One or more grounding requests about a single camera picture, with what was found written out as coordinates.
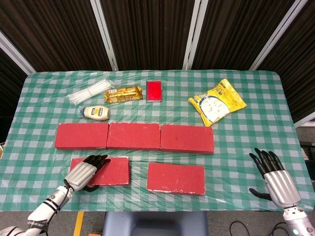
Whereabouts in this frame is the black floor cable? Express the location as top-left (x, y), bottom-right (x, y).
top-left (230, 220), bottom-right (284, 236)

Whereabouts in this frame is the red ink pad case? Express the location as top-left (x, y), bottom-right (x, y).
top-left (145, 80), bottom-right (163, 103)

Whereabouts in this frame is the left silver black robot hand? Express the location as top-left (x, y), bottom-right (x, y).
top-left (64, 154), bottom-right (111, 192)

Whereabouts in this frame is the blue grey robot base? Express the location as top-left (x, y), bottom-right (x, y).
top-left (102, 211), bottom-right (209, 236)

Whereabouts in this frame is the green checkered plastic tablecloth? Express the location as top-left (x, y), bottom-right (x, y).
top-left (0, 70), bottom-right (315, 212)

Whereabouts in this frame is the bundle of white straws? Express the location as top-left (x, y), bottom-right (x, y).
top-left (67, 79), bottom-right (114, 106)

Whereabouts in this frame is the white partition frame post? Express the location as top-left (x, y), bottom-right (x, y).
top-left (294, 112), bottom-right (315, 128)
top-left (90, 0), bottom-right (119, 71)
top-left (182, 0), bottom-right (209, 71)
top-left (0, 30), bottom-right (37, 74)
top-left (249, 0), bottom-right (310, 71)

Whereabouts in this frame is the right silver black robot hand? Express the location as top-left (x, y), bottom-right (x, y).
top-left (249, 147), bottom-right (301, 209)

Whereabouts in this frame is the gold biscuit packet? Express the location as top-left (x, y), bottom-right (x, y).
top-left (104, 86), bottom-right (144, 104)

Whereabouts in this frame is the red brick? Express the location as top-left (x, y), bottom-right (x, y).
top-left (106, 122), bottom-right (161, 151)
top-left (146, 162), bottom-right (206, 196)
top-left (54, 123), bottom-right (109, 150)
top-left (159, 124), bottom-right (215, 155)
top-left (70, 155), bottom-right (130, 188)

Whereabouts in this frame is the yellow marshmallow bag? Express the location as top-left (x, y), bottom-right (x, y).
top-left (188, 78), bottom-right (248, 128)

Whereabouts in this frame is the mayonnaise squeeze bottle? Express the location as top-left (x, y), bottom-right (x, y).
top-left (78, 105), bottom-right (111, 121)

